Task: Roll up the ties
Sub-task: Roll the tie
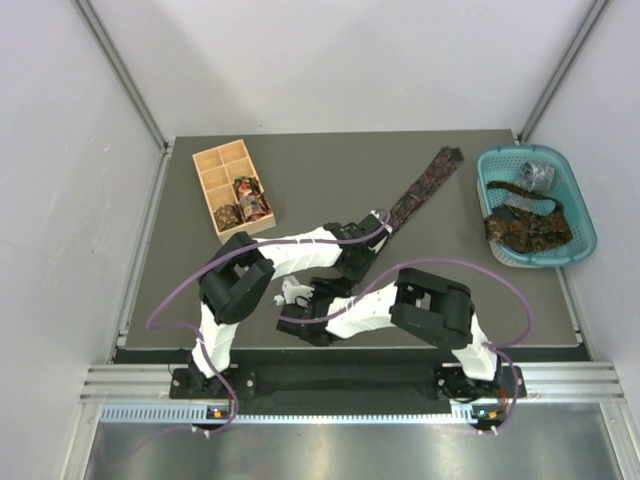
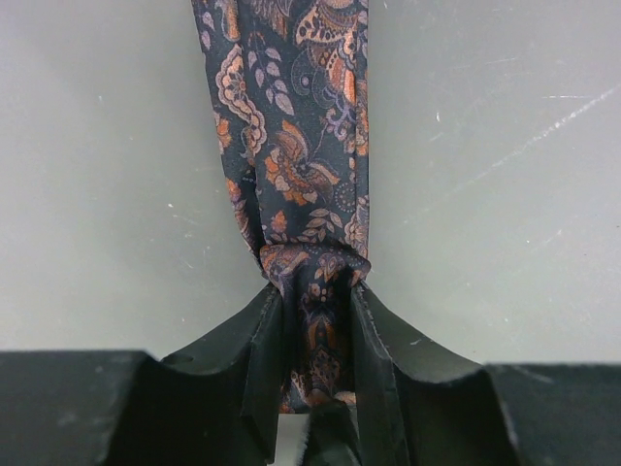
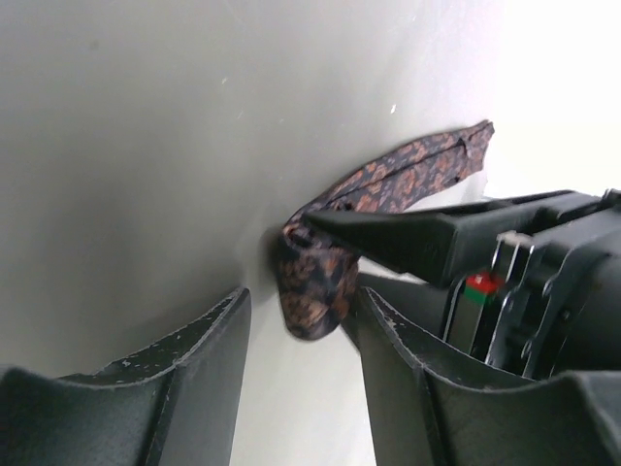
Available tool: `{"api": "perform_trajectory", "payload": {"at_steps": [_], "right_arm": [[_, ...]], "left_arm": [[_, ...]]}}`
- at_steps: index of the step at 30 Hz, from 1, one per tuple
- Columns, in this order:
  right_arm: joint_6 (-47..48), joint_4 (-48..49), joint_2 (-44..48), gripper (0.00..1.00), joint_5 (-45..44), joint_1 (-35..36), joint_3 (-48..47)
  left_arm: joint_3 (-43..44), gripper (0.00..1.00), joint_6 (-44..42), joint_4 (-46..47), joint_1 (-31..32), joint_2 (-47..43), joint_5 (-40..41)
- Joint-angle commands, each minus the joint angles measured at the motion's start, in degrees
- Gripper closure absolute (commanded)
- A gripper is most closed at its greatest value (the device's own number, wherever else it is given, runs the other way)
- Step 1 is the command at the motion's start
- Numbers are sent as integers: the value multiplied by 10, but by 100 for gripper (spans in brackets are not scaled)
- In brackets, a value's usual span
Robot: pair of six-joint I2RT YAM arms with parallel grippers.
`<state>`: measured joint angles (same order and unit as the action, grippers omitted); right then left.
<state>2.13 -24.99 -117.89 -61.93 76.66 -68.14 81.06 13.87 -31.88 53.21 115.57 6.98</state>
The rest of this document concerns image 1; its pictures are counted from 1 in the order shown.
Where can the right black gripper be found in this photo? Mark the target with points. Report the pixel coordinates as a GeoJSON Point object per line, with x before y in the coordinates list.
{"type": "Point", "coordinates": [331, 287]}

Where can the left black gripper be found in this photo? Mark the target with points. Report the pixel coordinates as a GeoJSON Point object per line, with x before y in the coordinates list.
{"type": "Point", "coordinates": [356, 276]}

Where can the dark purple patterned tie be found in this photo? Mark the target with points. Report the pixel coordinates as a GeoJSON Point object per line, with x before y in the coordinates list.
{"type": "Point", "coordinates": [437, 173]}

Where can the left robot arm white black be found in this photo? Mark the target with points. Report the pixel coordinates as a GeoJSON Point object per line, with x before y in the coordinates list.
{"type": "Point", "coordinates": [237, 277]}

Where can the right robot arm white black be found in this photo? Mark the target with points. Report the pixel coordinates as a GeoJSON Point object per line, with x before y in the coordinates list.
{"type": "Point", "coordinates": [435, 310]}

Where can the colourful rolled tie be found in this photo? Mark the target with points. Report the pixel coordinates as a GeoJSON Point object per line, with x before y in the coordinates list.
{"type": "Point", "coordinates": [252, 203]}

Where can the brown patterned rolled tie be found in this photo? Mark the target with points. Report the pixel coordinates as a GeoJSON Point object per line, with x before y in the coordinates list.
{"type": "Point", "coordinates": [227, 217]}

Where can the wooden compartment box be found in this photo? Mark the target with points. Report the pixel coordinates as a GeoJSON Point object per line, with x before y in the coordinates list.
{"type": "Point", "coordinates": [216, 169]}

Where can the teal plastic basket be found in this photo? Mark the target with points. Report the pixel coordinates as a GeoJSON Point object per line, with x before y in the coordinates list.
{"type": "Point", "coordinates": [501, 163]}

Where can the grey patterned tie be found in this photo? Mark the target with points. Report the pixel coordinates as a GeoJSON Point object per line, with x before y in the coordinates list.
{"type": "Point", "coordinates": [531, 176]}

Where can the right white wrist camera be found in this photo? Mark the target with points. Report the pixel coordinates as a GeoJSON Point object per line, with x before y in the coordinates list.
{"type": "Point", "coordinates": [293, 291]}

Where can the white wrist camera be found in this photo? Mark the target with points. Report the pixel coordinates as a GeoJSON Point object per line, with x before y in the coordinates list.
{"type": "Point", "coordinates": [376, 228]}
{"type": "Point", "coordinates": [293, 291]}

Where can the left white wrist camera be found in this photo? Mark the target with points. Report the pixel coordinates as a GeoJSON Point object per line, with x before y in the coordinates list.
{"type": "Point", "coordinates": [376, 228]}

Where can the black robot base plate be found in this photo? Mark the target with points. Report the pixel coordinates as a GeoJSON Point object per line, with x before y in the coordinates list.
{"type": "Point", "coordinates": [329, 381]}

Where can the right aluminium frame post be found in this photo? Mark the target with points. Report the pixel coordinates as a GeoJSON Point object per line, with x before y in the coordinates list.
{"type": "Point", "coordinates": [577, 44]}

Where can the aluminium frame post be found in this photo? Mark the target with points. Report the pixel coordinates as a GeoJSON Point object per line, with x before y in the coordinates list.
{"type": "Point", "coordinates": [99, 33]}
{"type": "Point", "coordinates": [577, 44]}

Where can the left aluminium frame post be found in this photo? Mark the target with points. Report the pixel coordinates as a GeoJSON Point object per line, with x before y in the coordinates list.
{"type": "Point", "coordinates": [99, 33]}

